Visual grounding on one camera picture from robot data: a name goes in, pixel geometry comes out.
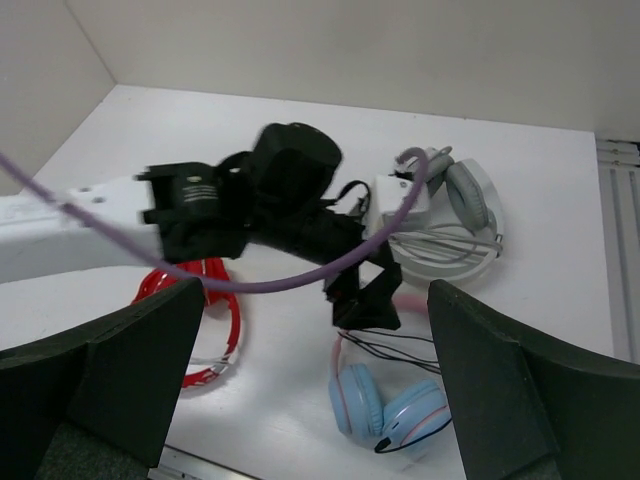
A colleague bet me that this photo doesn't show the aluminium rail right side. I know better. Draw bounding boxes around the aluminium rail right side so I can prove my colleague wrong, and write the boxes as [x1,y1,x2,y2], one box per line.
[596,140,639,363]

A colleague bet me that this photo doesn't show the white grey headphones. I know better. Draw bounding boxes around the white grey headphones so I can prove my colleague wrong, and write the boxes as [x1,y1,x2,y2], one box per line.
[389,148,505,287]

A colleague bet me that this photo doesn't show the red headphones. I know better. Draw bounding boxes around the red headphones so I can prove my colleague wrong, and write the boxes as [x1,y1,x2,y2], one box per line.
[132,258,243,391]

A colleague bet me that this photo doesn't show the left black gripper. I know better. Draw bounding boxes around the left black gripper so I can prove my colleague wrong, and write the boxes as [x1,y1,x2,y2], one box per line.
[250,209,402,331]

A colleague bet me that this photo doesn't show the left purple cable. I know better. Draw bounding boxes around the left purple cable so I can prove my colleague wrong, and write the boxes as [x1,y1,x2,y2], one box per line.
[0,146,430,296]

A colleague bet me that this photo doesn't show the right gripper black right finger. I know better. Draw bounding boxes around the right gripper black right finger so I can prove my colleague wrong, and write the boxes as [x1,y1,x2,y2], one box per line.
[427,280,639,479]

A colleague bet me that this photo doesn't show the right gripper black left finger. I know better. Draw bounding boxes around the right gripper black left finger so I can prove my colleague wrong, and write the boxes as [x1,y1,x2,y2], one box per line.
[1,280,204,479]

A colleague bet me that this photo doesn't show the pink blue cat-ear headphones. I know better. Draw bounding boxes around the pink blue cat-ear headphones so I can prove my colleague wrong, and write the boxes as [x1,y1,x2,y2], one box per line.
[327,293,454,455]

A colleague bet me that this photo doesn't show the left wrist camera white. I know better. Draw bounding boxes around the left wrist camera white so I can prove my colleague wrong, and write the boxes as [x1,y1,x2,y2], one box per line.
[365,175,430,236]

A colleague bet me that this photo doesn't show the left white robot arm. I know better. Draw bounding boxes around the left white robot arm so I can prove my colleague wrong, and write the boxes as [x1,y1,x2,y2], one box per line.
[1,123,402,330]

